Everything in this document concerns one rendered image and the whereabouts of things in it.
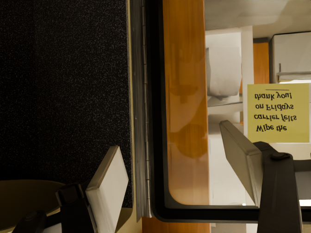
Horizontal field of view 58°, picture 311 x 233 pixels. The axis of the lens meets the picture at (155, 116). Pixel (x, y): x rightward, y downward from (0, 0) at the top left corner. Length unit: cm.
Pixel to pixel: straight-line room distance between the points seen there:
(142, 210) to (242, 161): 27
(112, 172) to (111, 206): 2
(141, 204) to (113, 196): 24
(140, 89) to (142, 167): 11
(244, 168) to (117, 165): 8
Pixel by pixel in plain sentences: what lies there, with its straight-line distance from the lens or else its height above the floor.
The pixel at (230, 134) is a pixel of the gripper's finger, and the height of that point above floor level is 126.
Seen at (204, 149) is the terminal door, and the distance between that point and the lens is 37.
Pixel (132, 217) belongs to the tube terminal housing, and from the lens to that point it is 37.
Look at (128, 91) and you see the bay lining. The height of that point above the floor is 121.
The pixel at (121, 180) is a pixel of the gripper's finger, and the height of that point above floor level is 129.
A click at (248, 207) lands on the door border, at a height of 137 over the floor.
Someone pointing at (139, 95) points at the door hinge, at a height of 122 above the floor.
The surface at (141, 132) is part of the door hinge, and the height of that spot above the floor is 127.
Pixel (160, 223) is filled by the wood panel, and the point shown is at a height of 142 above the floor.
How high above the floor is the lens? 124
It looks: 1 degrees up
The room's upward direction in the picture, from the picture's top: 178 degrees clockwise
